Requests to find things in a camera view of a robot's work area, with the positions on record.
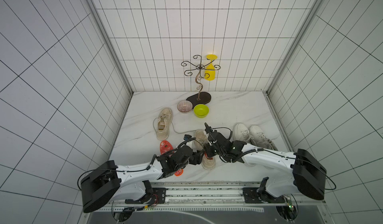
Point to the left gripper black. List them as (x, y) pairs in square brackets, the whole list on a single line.
[(196, 158)]

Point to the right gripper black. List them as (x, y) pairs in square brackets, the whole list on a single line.
[(214, 138)]

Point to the red insole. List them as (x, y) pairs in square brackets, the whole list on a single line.
[(165, 146)]

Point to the beige lace sneaker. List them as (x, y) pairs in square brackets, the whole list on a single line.
[(163, 123), (200, 142)]

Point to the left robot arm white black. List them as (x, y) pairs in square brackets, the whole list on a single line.
[(111, 182)]

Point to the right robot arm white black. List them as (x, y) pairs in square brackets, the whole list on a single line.
[(295, 172)]

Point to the white sneaker left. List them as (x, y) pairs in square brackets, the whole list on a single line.
[(248, 135)]

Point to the white sneaker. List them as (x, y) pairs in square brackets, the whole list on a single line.
[(263, 138), (248, 135)]

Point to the white sneaker right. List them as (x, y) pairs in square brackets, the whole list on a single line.
[(263, 138)]

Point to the green plastic bowl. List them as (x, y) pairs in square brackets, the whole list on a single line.
[(201, 110)]

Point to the pink glass bowl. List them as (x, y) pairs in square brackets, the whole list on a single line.
[(184, 106)]

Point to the ornate metal cup stand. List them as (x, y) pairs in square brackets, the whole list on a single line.
[(202, 97)]

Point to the yellow plastic goblet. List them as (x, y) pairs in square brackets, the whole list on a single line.
[(210, 69)]

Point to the aluminium mounting rail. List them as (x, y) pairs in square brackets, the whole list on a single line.
[(198, 194)]

